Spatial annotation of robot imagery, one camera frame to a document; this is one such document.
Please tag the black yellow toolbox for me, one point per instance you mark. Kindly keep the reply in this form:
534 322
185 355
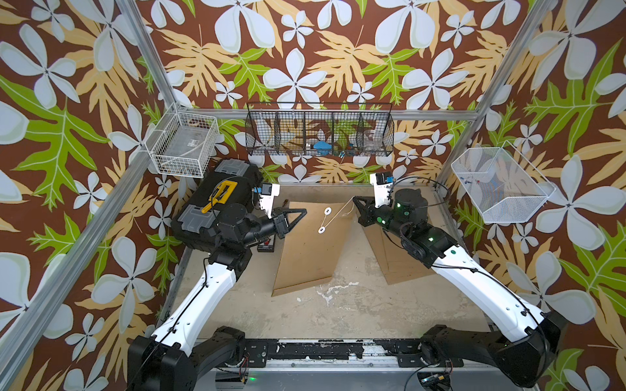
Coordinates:
231 182

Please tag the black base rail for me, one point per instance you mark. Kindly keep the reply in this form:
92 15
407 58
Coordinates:
406 352

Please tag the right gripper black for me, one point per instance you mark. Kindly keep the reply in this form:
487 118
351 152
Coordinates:
368 213

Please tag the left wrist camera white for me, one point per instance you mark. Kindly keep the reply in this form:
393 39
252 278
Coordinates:
267 193

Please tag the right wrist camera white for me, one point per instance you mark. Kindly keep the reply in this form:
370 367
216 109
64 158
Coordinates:
382 185

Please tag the black charging board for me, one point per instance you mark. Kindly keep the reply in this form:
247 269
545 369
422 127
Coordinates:
268 246

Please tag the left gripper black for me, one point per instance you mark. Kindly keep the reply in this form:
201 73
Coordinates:
279 226

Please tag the black wire basket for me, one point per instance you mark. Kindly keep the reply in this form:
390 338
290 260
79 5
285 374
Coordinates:
318 129

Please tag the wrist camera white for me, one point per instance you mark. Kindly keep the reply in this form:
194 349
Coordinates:
267 193
382 185

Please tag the white wire basket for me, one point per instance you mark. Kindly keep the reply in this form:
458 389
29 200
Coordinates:
502 183
181 143

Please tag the white wire basket left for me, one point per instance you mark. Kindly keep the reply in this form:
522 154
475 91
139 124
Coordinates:
181 143

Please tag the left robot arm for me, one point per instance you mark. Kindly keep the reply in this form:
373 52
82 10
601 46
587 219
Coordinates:
172 358

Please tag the white wire basket right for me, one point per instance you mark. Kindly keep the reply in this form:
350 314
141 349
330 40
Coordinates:
502 183

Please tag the brown kraft file bag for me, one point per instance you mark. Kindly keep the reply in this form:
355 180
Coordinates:
311 251
395 263

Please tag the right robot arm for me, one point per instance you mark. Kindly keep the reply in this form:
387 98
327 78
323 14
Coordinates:
526 341

